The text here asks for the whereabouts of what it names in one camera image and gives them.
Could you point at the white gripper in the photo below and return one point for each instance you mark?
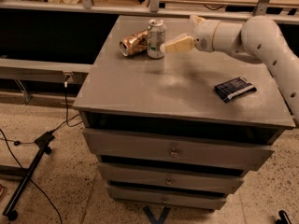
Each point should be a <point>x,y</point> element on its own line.
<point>204,35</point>

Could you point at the green 7up soda can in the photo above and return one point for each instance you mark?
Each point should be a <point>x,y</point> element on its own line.
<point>156,37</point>

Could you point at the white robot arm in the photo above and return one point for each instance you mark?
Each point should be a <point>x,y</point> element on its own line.
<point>257,39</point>

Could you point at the crushed orange soda can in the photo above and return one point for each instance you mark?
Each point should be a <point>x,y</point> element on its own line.
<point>133,44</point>

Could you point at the dark blue snack packet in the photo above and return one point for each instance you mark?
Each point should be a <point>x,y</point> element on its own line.
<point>230,89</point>

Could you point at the grey drawer cabinet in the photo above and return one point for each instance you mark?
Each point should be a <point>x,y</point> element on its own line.
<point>175,96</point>

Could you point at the top grey drawer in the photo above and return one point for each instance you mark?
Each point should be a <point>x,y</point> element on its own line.
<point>174,149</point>

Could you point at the grey drawer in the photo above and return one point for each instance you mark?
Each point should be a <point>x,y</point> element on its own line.
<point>174,149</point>
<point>165,197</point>
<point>169,178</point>

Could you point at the middle grey drawer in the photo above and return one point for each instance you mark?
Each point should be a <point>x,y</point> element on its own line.
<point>169,178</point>

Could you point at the bottom grey drawer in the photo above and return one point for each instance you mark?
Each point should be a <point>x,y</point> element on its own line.
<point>165,197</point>

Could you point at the black object at corner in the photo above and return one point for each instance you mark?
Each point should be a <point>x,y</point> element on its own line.
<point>283,218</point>

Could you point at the black stand leg with wheels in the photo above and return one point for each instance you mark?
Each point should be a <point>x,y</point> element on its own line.
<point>24,174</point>

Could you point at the grey metal shelf rail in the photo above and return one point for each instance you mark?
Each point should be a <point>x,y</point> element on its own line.
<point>24,70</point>

